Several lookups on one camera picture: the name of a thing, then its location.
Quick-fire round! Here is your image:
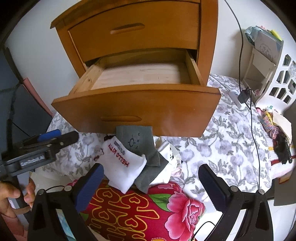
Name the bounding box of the person left hand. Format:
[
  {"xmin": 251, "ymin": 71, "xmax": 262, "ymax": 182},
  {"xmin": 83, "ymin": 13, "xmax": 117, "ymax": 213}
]
[{"xmin": 0, "ymin": 177, "xmax": 37, "ymax": 220}]

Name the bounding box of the white patterned sock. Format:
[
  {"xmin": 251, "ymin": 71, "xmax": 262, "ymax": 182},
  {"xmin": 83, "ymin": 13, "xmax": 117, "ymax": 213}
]
[{"xmin": 149, "ymin": 137, "xmax": 182, "ymax": 187}]

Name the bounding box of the dark blue cabinet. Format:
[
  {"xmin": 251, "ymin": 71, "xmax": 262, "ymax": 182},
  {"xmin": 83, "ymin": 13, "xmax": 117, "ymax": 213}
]
[{"xmin": 1, "ymin": 51, "xmax": 52, "ymax": 152}]

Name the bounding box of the white power strip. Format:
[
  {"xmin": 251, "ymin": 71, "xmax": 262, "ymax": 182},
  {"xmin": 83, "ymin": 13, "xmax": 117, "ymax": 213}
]
[{"xmin": 229, "ymin": 90, "xmax": 243, "ymax": 109}]

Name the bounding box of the grey floral bedsheet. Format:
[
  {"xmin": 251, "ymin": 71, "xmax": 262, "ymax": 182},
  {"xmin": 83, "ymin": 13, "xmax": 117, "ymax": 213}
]
[{"xmin": 46, "ymin": 74, "xmax": 273, "ymax": 201}]

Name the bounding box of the wooden nightstand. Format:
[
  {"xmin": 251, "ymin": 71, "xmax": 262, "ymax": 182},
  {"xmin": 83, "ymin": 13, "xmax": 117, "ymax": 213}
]
[{"xmin": 51, "ymin": 1, "xmax": 218, "ymax": 85}]

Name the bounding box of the white Hello Kitty sock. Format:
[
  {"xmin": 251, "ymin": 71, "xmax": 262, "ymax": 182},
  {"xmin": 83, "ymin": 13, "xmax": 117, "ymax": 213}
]
[{"xmin": 98, "ymin": 137, "xmax": 147, "ymax": 194}]

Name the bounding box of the black charging cable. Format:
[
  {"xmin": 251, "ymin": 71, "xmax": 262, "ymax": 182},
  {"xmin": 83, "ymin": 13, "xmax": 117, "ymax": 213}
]
[{"xmin": 224, "ymin": 0, "xmax": 262, "ymax": 190}]

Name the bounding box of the black power adapter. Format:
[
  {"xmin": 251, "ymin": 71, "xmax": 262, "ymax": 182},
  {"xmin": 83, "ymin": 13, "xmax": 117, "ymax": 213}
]
[{"xmin": 238, "ymin": 88, "xmax": 251, "ymax": 104}]

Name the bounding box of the white lattice shelf rack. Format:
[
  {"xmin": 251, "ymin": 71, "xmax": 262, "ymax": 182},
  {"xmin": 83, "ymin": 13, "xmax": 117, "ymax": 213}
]
[{"xmin": 243, "ymin": 26, "xmax": 295, "ymax": 113}]

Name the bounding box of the white garment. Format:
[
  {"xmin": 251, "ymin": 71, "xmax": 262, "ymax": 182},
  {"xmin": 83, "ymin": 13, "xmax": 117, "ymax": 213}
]
[{"xmin": 30, "ymin": 166, "xmax": 72, "ymax": 188}]

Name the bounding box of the grey printed garment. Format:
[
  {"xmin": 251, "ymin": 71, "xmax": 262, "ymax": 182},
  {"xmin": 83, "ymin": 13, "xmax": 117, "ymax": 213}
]
[{"xmin": 116, "ymin": 126, "xmax": 165, "ymax": 194}]

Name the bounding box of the colourful clutter pile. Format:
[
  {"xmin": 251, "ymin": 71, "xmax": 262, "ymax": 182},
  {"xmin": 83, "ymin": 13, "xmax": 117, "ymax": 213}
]
[{"xmin": 256, "ymin": 108, "xmax": 292, "ymax": 164}]

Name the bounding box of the red floral blanket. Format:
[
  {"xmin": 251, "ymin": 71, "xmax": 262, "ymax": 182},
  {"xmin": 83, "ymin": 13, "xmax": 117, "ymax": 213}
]
[{"xmin": 80, "ymin": 181, "xmax": 205, "ymax": 240}]

